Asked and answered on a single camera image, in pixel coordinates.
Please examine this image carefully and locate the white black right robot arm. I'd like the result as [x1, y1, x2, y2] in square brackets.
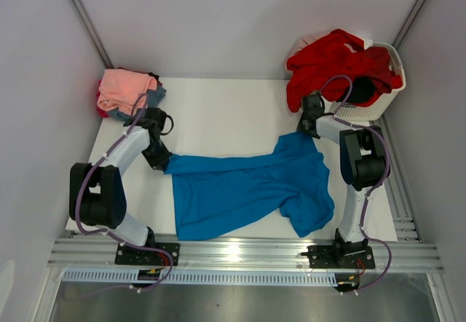
[297, 94, 391, 267]

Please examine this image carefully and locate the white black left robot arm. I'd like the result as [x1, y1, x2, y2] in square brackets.
[69, 108, 174, 264]

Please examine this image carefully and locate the white perforated laundry basket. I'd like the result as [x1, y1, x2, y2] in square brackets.
[320, 42, 406, 120]

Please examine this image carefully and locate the black garment in basket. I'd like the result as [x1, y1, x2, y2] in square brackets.
[348, 76, 376, 104]

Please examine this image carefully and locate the grey blue folded t shirt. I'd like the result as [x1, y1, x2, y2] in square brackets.
[107, 85, 166, 122]

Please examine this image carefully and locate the pale pink garment in basket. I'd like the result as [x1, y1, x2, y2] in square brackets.
[291, 31, 329, 55]

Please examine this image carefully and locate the dark red folded t shirt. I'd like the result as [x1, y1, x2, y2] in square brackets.
[96, 72, 162, 117]

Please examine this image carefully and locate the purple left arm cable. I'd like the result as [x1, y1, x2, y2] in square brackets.
[71, 92, 175, 294]

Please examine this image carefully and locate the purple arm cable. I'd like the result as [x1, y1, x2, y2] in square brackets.
[318, 75, 393, 296]
[71, 92, 175, 294]

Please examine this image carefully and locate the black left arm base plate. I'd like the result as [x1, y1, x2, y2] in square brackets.
[114, 243, 181, 267]

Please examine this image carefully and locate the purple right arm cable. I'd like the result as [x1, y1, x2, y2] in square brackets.
[318, 75, 393, 296]

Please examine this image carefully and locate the white slotted cable duct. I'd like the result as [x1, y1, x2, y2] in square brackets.
[62, 268, 337, 287]

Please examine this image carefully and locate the aluminium front rail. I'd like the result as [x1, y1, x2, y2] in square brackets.
[47, 234, 444, 273]

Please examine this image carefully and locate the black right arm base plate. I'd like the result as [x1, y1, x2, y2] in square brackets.
[300, 245, 376, 270]

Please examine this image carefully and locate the aluminium corner post right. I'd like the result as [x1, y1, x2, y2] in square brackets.
[392, 0, 428, 49]

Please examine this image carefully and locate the aluminium corner post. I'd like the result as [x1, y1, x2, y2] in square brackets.
[392, 0, 428, 49]
[68, 0, 114, 69]

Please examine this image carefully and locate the aluminium corner post left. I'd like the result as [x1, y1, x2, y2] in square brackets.
[68, 0, 114, 69]

